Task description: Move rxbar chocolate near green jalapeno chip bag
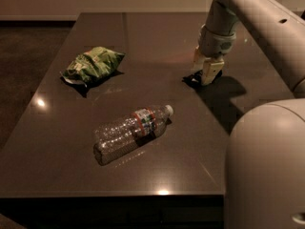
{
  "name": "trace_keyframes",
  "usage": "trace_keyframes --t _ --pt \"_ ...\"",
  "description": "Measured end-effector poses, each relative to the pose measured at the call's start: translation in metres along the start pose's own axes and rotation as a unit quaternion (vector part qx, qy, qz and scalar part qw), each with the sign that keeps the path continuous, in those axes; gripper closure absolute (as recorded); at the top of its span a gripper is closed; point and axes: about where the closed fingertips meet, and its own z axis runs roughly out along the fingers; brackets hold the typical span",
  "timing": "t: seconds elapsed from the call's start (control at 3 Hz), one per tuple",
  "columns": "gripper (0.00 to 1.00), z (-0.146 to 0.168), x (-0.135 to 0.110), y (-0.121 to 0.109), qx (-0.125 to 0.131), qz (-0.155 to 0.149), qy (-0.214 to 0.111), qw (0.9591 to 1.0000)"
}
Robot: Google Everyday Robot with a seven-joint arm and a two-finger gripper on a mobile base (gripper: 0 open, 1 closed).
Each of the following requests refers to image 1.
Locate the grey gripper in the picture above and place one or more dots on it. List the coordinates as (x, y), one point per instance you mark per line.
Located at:
(214, 46)

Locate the black rxbar chocolate bar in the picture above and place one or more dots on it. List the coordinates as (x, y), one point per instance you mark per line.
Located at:
(194, 80)

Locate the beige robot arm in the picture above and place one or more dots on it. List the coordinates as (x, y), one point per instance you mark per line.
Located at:
(265, 158)

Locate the green jalapeno chip bag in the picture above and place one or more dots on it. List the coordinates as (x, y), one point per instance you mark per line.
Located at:
(89, 67)

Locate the clear plastic water bottle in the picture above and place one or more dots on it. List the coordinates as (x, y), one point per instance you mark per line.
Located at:
(116, 139)

